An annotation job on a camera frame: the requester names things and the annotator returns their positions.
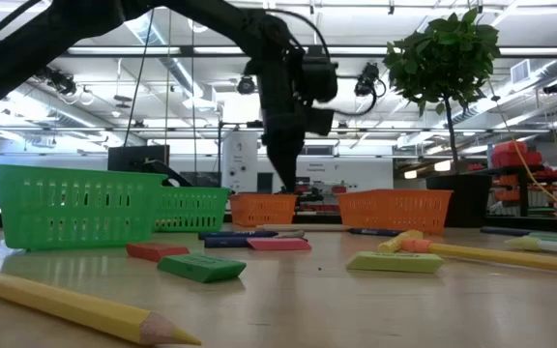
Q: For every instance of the red eraser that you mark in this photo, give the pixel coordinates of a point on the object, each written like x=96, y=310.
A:
x=155, y=251

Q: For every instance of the yellow-green eraser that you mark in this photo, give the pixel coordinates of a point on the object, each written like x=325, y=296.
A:
x=394, y=262

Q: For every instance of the pink eraser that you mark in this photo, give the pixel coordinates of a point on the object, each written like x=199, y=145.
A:
x=278, y=244

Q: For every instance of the round black ceiling camera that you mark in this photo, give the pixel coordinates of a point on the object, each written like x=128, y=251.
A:
x=245, y=85

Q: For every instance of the green eraser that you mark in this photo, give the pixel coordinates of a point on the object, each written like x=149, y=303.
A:
x=201, y=268

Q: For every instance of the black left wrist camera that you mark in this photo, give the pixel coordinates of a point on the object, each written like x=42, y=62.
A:
x=319, y=72

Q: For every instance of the black monitor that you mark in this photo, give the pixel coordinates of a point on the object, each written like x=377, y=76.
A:
x=133, y=157

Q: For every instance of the green plastic slotted bin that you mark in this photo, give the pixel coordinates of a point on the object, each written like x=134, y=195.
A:
x=13, y=212
x=196, y=189

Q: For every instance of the white wall board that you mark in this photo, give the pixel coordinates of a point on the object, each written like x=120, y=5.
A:
x=365, y=174

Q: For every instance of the black rack frame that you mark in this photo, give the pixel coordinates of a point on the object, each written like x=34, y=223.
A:
x=219, y=145

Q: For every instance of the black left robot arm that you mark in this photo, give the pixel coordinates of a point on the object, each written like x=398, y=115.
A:
x=41, y=48

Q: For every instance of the yellow pencil with eraser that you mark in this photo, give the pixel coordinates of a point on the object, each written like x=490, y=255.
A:
x=501, y=256
x=66, y=304

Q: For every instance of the black shelf with red bins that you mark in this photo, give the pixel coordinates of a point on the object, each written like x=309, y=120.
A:
x=515, y=157

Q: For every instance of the pale green pencil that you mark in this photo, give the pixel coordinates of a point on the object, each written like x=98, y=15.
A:
x=549, y=247

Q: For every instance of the white ceiling vent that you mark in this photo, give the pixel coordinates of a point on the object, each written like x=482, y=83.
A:
x=520, y=71

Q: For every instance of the black tape dispenser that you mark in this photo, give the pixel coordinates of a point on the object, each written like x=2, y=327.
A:
x=160, y=171

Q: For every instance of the orange plastic slotted bin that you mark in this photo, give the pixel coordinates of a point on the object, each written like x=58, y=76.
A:
x=394, y=194
x=259, y=197

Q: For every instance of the potted plant black pot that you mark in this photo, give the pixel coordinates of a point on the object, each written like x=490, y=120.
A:
x=443, y=58

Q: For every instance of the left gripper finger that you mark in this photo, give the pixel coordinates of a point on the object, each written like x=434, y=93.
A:
x=278, y=159
x=293, y=159

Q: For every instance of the black ceiling projector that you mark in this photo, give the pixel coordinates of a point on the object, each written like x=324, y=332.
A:
x=554, y=87

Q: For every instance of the black ceiling camera cluster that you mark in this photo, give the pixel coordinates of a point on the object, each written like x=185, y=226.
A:
x=53, y=77

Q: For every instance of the yellow marker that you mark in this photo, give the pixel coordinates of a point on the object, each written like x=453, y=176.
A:
x=397, y=243

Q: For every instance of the workbench with red boxes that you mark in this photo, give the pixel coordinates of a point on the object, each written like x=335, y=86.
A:
x=327, y=198

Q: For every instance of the white cabinet machine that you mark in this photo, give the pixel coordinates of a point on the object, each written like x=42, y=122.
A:
x=240, y=164

